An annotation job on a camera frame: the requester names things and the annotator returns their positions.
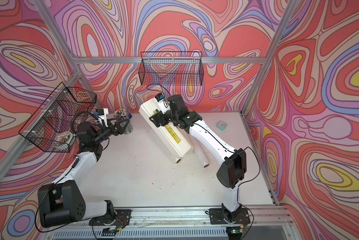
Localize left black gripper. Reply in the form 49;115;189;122
92;117;129;146

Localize cream wrap dispenser with label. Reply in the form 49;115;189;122
138;97;194;161

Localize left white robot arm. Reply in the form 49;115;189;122
36;118;129;228

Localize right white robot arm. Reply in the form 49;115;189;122
139;93;247;222

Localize cup of pencils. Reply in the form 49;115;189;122
113;109;133;135

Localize patterned bowl in basket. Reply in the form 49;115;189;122
52;132;73;148

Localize small teal box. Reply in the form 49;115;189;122
216;121;227;131

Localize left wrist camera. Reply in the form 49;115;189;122
94;108;109;128

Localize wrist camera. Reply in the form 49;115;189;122
94;108;109;128
154;93;167;110

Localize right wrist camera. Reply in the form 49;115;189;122
154;93;167;110

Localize black wire basket back wall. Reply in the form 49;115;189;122
138;51;204;87

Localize black wire basket wall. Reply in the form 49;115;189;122
138;51;204;87
18;83;97;153

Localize black wire basket left wall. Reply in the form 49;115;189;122
18;83;97;153

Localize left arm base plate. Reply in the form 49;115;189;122
89;209;131;227

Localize aluminium rail at front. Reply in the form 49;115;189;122
41;205;302;240

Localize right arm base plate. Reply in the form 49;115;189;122
205;207;251;226

